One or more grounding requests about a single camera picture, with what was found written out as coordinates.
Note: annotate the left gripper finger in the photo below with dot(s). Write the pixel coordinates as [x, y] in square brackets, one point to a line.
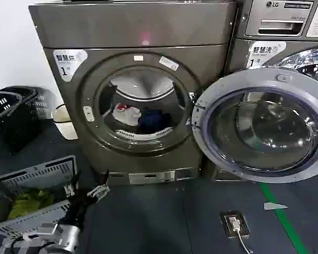
[72, 186]
[100, 189]

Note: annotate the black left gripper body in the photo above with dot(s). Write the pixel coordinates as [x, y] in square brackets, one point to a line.
[78, 209]

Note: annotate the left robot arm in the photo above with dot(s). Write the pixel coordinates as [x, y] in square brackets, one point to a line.
[61, 236]

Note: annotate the grey slotted laundry basket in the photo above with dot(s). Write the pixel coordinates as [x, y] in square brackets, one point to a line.
[34, 174]

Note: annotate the yellow-green garment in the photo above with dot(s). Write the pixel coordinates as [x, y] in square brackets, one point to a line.
[29, 201]

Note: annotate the white plastic bin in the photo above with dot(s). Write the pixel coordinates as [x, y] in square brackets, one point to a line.
[66, 127]

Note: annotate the white garment with red print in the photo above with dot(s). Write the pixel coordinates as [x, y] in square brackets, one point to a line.
[127, 113]

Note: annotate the black plastic laundry basket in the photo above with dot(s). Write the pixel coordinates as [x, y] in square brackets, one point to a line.
[2, 124]
[39, 111]

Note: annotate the dark blue garment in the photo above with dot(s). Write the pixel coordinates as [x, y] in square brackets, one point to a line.
[151, 119]

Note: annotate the metal floor socket box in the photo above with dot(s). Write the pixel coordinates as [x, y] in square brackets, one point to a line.
[234, 225]

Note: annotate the grey dryer with round opening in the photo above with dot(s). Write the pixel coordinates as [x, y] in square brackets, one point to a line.
[137, 31]

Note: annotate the round glass dryer door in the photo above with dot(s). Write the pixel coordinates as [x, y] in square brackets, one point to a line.
[265, 132]

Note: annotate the grey tape scrap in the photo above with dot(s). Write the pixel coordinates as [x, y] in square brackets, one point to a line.
[274, 206]

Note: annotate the green floor tape line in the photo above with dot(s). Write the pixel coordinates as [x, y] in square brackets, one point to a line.
[283, 219]

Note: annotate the grey machine with detergent drawer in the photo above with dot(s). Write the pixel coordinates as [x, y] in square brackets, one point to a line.
[281, 18]

